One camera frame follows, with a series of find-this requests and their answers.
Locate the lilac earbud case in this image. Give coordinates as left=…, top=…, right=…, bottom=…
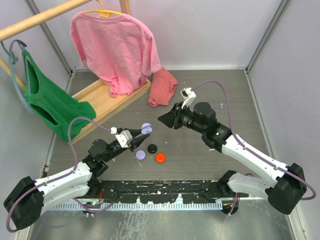
left=141, top=122, right=153, bottom=135
left=135, top=150, right=146, bottom=161

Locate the white cable duct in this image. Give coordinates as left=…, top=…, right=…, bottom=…
left=50, top=200, right=223, bottom=211

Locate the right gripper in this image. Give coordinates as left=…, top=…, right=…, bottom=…
left=158, top=101, right=206, bottom=135

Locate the salmon folded shirt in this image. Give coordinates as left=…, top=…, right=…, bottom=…
left=148, top=67, right=179, bottom=108

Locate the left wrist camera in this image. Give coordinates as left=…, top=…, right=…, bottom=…
left=115, top=130, right=133, bottom=148

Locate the yellow hanger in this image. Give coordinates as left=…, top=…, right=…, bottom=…
left=83, top=0, right=122, bottom=18

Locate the wooden clothes rack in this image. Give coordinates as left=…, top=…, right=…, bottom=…
left=0, top=0, right=131, bottom=90

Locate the purple cable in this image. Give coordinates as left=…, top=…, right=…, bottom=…
left=6, top=116, right=117, bottom=233
left=191, top=80, right=317, bottom=201

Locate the orange earbud case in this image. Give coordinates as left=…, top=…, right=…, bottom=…
left=155, top=153, right=166, bottom=164

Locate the pink t-shirt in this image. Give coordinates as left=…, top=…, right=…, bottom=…
left=70, top=12, right=162, bottom=98

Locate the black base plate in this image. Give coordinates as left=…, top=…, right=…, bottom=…
left=77, top=180, right=249, bottom=204

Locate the green tank top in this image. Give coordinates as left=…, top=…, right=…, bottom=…
left=21, top=50, right=96, bottom=142

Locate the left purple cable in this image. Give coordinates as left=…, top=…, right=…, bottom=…
left=6, top=116, right=117, bottom=233

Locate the black earbud case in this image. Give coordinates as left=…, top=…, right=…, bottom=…
left=147, top=144, right=158, bottom=154

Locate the grey-blue hanger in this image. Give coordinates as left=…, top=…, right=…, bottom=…
left=0, top=39, right=36, bottom=116

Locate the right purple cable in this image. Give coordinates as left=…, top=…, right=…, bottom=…
left=191, top=80, right=317, bottom=201

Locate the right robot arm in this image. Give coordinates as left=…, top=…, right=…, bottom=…
left=157, top=102, right=307, bottom=215

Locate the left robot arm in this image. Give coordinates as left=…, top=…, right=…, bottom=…
left=3, top=134, right=150, bottom=233

